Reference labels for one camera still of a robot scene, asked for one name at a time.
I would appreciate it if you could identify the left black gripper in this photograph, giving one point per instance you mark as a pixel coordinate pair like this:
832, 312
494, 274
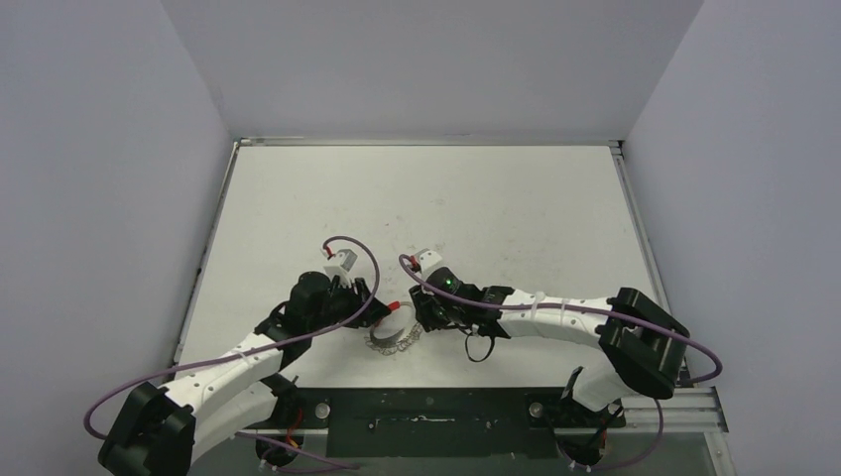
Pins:
358, 297

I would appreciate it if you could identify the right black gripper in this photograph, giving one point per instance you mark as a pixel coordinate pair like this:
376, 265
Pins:
425, 309

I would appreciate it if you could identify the metal keyring organizer red handle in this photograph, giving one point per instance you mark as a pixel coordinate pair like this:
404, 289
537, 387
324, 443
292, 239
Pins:
396, 332

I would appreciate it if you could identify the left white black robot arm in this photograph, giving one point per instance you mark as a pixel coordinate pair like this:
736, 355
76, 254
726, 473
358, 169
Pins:
162, 430

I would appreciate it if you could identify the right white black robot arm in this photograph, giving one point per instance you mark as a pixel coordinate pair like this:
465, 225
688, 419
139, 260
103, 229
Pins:
643, 345

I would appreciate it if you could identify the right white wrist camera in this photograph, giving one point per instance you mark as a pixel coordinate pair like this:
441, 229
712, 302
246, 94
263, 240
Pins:
425, 262

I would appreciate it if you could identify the black mounting base plate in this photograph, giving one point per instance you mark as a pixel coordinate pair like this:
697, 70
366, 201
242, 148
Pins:
440, 422

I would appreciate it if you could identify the aluminium frame rail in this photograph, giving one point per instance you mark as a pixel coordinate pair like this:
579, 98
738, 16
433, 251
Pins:
690, 410

